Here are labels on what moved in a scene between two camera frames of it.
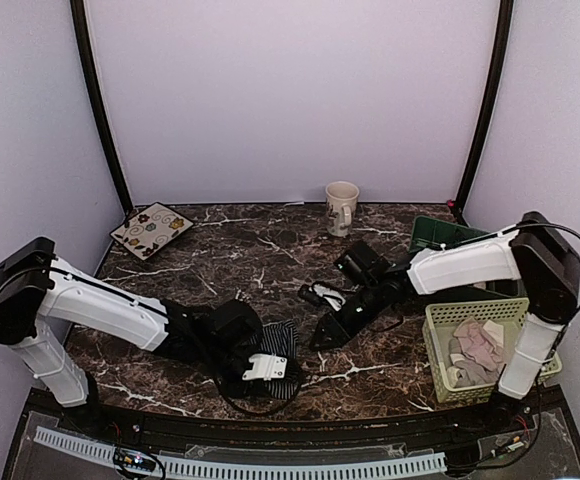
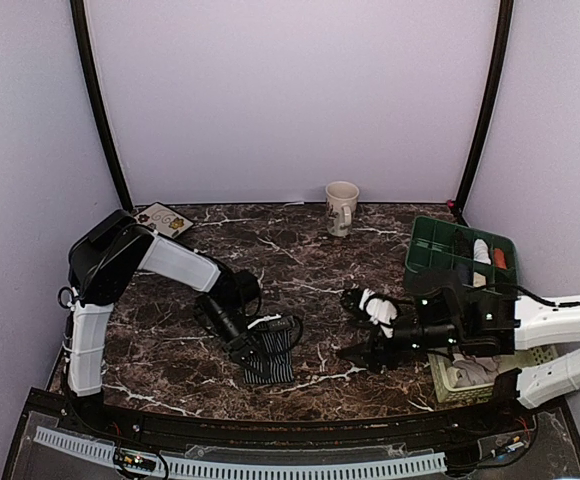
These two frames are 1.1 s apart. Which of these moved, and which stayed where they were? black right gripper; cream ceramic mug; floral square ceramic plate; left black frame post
Moved: black right gripper
Stayed: floral square ceramic plate; left black frame post; cream ceramic mug
